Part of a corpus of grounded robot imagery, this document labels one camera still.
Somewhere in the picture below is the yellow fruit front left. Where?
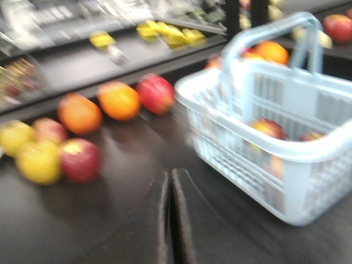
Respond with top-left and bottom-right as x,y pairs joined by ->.
14,141 -> 62,186

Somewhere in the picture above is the large pink red apple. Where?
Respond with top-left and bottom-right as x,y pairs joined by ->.
136,73 -> 175,116

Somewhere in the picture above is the dark red small apple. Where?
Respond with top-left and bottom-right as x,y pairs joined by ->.
60,138 -> 101,184

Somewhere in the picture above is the orange fruit right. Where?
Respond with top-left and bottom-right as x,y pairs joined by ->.
254,41 -> 290,65

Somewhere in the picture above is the white garlic bulb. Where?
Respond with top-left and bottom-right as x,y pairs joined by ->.
107,45 -> 128,65

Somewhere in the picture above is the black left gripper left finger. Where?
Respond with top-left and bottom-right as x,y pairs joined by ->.
69,171 -> 170,263

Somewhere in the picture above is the bright red apple left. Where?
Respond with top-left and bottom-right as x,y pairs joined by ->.
323,14 -> 351,44

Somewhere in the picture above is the small pink apple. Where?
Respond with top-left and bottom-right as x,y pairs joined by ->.
32,117 -> 68,144

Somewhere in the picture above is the yellow apple back left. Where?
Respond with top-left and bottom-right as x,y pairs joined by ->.
1,120 -> 35,157

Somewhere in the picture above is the red apple front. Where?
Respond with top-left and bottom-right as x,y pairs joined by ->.
251,118 -> 287,140

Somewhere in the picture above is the light blue plastic basket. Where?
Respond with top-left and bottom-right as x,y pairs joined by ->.
175,12 -> 351,226

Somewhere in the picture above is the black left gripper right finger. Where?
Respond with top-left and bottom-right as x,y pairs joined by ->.
171,169 -> 261,263

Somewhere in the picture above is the orange fruit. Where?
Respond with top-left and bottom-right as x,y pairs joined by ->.
97,81 -> 141,122
57,92 -> 103,135
254,41 -> 290,65

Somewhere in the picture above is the yellow starfruit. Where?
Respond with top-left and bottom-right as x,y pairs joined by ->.
89,31 -> 116,50

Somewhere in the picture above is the pile of cherry tomatoes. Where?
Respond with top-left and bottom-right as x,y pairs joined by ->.
1,57 -> 43,109

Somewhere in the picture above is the pile of yellow lemons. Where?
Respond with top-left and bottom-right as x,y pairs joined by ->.
136,20 -> 207,50

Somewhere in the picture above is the orange fruit far left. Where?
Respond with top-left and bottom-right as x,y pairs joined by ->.
57,92 -> 103,135

